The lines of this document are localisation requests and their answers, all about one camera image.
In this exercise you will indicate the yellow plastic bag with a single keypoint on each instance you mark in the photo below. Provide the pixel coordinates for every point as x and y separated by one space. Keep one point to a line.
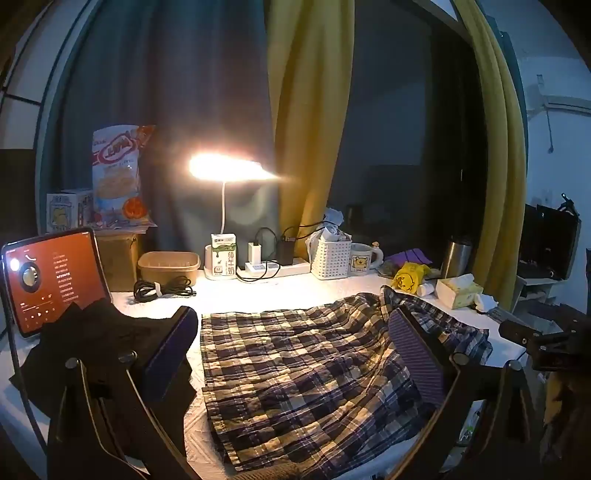
408 277

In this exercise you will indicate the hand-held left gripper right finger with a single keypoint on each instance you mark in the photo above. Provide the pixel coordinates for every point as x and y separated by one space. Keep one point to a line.
415 357

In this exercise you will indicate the white power strip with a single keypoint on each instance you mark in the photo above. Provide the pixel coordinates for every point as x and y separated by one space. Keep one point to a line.
286 267

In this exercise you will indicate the steel tumbler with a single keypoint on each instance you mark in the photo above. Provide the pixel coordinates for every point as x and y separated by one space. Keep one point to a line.
455 258

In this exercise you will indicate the tissue box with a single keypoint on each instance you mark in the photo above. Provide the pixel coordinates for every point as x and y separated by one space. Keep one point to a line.
459 293

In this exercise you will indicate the milk carton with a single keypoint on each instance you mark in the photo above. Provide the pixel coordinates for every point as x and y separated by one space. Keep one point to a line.
224 256

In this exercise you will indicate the white desk lamp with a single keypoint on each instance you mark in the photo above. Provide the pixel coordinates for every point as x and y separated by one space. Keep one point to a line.
226 167

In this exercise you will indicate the white bear print mug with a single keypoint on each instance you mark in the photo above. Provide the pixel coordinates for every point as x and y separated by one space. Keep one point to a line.
362 261

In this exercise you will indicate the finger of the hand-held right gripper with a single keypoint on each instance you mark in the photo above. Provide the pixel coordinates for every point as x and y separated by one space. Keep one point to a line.
519 333

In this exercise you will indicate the black power adapter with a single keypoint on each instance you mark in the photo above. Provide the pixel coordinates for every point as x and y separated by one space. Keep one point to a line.
285 251

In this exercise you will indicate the small white bottle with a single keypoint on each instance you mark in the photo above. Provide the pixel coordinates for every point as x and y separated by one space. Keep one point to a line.
427 289

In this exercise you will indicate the yellow curtain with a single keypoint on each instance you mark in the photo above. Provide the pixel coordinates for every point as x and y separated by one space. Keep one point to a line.
307 115
496 138

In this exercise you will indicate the white charger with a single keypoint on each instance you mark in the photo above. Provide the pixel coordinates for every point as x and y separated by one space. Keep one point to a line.
255 253

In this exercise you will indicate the tablet with red screen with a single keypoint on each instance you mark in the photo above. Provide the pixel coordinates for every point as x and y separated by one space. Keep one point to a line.
46 281

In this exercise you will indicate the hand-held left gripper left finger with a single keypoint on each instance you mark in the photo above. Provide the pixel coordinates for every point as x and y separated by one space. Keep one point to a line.
170 353

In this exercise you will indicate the dark blue curtain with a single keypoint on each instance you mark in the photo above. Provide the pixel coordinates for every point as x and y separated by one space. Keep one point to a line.
184 83

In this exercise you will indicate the small printed white box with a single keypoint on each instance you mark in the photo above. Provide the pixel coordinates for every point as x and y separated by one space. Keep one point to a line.
67 210

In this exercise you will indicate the black garment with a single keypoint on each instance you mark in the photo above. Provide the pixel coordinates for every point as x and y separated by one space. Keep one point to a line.
106 337

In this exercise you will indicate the purple cloth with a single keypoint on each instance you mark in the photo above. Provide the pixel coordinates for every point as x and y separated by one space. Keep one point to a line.
413 256

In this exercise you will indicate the plaid pants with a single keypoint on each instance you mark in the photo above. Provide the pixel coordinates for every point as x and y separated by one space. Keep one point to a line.
300 364

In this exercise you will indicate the crumpled white tissue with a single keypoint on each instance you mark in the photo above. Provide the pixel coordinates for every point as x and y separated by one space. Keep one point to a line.
487 301

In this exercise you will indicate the large snack bag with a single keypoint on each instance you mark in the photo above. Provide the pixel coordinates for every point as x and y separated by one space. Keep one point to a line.
117 177

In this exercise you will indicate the brown lidded food container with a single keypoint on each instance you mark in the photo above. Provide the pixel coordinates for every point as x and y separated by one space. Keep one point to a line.
168 266

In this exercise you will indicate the white plastic basket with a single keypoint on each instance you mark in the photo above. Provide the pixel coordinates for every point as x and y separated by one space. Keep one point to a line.
330 258

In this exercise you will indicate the white plastic bag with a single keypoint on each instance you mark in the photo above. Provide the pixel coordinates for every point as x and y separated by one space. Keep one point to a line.
333 224

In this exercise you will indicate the white air conditioner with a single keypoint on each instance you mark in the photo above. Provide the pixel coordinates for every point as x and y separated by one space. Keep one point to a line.
565 94

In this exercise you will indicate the black bag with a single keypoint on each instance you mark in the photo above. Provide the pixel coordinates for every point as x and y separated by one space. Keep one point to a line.
549 242

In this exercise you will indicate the brown cardboard box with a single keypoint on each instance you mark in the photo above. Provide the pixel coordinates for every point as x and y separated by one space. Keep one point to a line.
117 261

